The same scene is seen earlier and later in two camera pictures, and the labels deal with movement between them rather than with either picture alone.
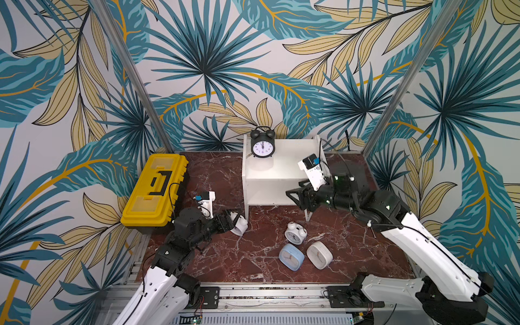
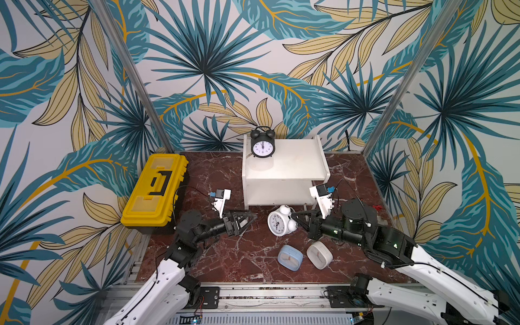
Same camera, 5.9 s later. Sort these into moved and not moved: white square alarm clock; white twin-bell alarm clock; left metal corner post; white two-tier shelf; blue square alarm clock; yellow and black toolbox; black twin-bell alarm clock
Moved: white twin-bell alarm clock
Not moved: white two-tier shelf; black twin-bell alarm clock; left metal corner post; white square alarm clock; blue square alarm clock; yellow and black toolbox
